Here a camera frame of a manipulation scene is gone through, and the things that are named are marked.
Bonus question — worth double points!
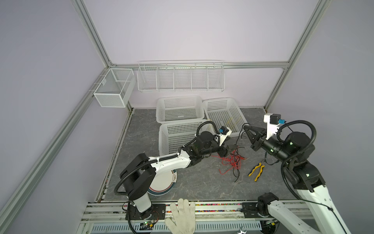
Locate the red cable bundle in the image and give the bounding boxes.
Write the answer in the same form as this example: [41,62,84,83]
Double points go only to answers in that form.
[211,150,246,176]

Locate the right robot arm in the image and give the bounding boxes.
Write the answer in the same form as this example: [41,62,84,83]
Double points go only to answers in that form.
[243,120,350,234]

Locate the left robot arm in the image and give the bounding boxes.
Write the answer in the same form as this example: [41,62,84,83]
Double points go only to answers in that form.
[114,127,231,213]

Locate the white gloved hand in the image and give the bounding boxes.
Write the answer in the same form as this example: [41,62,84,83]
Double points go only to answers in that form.
[165,199,196,234]

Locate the yellow black pliers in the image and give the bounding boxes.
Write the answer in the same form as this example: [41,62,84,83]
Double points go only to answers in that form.
[248,162,266,182]

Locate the front white plastic basket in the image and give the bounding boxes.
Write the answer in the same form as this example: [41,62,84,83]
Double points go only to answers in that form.
[159,119,207,156]

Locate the back right white basket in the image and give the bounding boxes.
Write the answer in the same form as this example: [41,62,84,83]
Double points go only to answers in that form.
[202,97,247,137]

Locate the back left white basket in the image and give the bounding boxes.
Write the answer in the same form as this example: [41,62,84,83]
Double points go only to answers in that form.
[156,96,205,124]

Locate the white plate green rim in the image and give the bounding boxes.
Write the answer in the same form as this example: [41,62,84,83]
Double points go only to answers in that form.
[148,170,177,196]

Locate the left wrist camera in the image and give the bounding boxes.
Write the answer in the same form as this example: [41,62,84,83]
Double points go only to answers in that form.
[218,126,232,146]

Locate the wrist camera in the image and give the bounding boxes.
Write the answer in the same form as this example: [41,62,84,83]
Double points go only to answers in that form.
[264,113,286,140]
[218,126,232,146]

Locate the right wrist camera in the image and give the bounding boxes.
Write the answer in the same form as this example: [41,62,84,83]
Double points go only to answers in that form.
[264,113,286,140]

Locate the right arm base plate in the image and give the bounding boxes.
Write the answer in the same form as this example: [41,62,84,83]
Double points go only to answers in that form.
[240,201,282,219]

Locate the white wire wall shelf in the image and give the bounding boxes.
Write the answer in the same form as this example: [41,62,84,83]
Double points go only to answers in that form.
[137,60,226,92]

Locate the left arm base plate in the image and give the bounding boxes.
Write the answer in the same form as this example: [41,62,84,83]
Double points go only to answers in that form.
[126,203,166,220]

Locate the white mesh wall box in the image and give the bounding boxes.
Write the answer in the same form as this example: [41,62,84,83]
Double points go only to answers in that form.
[94,68,136,108]

